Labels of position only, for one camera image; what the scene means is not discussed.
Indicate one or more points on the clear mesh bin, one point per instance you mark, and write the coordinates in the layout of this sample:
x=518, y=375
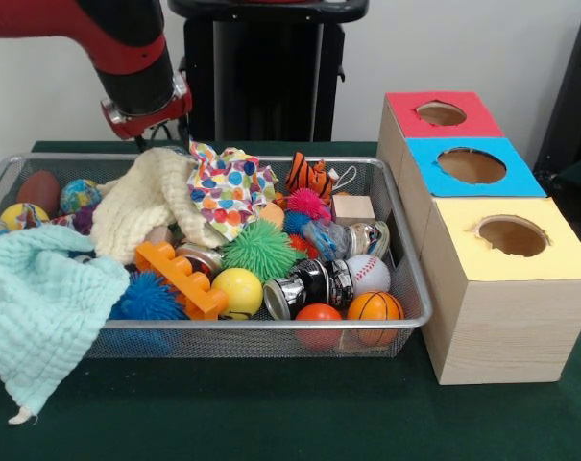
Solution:
x=251, y=341

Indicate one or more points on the blue spiky ball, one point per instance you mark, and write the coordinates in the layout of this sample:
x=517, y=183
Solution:
x=148, y=300

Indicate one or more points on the mint green cloth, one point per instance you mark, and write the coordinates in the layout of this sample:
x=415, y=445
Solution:
x=40, y=307

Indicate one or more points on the red orange ball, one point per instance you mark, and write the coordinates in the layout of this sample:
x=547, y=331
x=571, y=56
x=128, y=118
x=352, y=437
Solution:
x=319, y=312

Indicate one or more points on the side table green cloth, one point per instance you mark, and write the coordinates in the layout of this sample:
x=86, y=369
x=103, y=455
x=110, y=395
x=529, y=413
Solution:
x=580, y=173

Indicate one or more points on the black floor stand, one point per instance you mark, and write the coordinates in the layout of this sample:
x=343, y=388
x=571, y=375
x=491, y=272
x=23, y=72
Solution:
x=573, y=96

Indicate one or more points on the cream waffle cloth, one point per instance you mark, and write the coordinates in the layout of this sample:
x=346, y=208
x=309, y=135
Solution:
x=136, y=206

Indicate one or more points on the yellow smiley ball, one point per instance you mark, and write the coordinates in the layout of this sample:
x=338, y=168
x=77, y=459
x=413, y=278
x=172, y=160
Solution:
x=239, y=288

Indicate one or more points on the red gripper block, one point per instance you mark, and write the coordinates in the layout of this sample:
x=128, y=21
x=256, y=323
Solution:
x=146, y=125

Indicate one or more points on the orange basketball toy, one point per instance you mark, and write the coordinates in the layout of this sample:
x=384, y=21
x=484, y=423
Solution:
x=374, y=305

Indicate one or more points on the white baseball toy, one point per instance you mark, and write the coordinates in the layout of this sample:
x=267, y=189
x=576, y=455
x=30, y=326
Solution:
x=369, y=271

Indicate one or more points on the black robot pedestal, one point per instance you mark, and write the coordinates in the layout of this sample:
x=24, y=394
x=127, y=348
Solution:
x=271, y=72

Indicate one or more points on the polka dot paper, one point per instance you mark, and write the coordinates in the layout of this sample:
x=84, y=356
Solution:
x=227, y=192

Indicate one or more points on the dark green table cloth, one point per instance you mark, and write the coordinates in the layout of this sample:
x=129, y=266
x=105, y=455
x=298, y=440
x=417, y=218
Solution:
x=271, y=413

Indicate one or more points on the orange toy brick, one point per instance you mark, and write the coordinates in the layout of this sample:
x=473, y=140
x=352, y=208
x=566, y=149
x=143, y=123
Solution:
x=184, y=278

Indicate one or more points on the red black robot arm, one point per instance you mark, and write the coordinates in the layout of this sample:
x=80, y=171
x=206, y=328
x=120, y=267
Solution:
x=127, y=57

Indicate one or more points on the green spiky ball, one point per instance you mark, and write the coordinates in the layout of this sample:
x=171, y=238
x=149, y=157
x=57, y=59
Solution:
x=259, y=249

